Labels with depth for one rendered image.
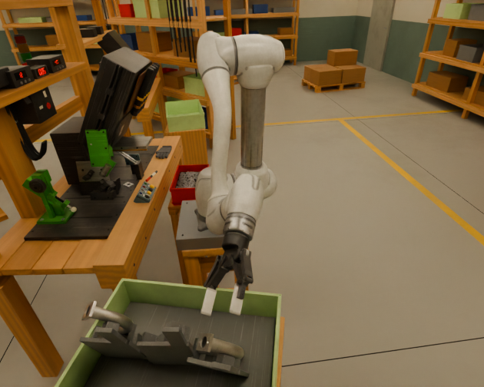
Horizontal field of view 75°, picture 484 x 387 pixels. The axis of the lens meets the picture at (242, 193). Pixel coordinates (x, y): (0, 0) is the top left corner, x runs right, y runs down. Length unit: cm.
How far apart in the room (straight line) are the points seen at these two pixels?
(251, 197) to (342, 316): 162
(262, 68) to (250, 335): 96
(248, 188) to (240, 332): 55
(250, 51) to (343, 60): 696
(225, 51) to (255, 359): 105
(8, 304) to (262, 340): 126
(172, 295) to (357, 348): 136
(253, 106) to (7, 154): 122
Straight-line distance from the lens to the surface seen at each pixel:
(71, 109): 262
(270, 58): 123
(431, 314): 263
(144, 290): 134
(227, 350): 87
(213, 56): 118
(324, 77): 751
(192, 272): 165
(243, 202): 91
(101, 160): 197
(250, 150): 139
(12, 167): 193
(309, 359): 219
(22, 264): 176
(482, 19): 668
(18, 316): 201
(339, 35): 1165
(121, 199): 195
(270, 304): 123
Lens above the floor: 187
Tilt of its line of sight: 32 degrees down
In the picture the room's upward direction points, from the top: 2 degrees counter-clockwise
